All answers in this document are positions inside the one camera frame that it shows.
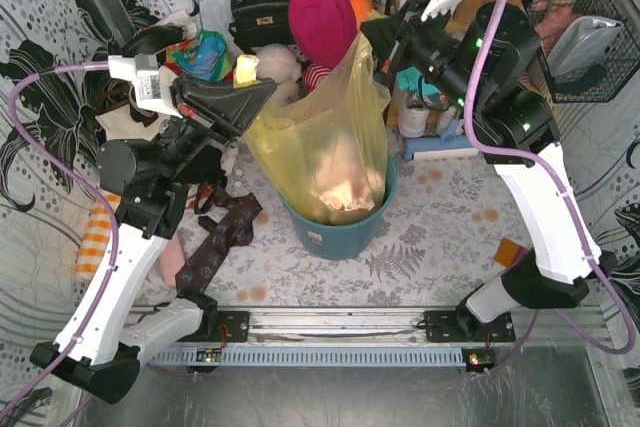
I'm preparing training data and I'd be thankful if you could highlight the yellow trash bag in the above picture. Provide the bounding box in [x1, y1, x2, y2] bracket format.
[244, 35, 390, 225]

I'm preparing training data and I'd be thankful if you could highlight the teal trash bin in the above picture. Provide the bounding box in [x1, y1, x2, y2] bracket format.
[279, 156, 398, 261]

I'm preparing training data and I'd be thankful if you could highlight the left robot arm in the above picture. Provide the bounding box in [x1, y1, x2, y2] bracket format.
[31, 73, 277, 404]

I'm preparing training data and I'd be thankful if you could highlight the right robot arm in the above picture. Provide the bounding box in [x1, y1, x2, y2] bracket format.
[360, 3, 615, 340]

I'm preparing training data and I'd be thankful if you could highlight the colourful printed bag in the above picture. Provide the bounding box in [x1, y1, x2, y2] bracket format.
[165, 30, 233, 83]

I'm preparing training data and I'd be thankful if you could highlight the magenta fabric bag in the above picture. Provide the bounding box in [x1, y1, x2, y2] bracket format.
[288, 0, 357, 69]

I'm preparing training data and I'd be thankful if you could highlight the cream canvas tote bag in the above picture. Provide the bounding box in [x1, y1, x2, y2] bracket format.
[93, 82, 166, 141]

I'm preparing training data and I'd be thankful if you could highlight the orange plush toy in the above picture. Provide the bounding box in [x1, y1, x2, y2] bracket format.
[349, 0, 374, 24]

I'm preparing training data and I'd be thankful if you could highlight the teal folded cloth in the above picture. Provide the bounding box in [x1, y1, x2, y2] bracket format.
[396, 67, 435, 95]

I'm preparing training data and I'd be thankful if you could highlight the pink white plush doll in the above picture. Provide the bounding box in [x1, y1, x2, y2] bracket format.
[302, 63, 331, 93]

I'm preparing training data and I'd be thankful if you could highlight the black leather handbag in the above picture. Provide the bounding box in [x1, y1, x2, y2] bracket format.
[229, 0, 295, 52]

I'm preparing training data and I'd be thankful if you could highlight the brown patterned necktie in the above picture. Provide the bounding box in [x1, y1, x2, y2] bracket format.
[175, 185, 262, 296]

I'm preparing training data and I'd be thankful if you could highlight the pink cloth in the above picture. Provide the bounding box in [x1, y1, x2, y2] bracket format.
[158, 235, 186, 288]

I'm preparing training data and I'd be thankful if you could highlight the silver foil pouch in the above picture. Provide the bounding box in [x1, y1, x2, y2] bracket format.
[545, 16, 624, 77]

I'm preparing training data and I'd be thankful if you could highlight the orange checkered towel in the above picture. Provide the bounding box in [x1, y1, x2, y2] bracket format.
[74, 200, 111, 282]

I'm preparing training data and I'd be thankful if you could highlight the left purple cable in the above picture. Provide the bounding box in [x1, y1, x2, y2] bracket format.
[0, 60, 201, 418]

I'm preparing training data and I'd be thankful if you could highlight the black wire basket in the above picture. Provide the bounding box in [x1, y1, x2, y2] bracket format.
[523, 0, 639, 104]

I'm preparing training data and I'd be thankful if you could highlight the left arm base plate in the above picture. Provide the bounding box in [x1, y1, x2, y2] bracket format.
[194, 311, 250, 343]

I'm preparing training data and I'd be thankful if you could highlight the aluminium front rail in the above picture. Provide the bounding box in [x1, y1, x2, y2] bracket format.
[73, 305, 613, 346]

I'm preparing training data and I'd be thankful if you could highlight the grey cable duct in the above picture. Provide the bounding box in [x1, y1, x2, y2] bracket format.
[151, 347, 465, 367]

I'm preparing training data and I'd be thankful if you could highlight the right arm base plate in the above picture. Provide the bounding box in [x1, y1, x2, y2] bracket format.
[416, 309, 516, 344]

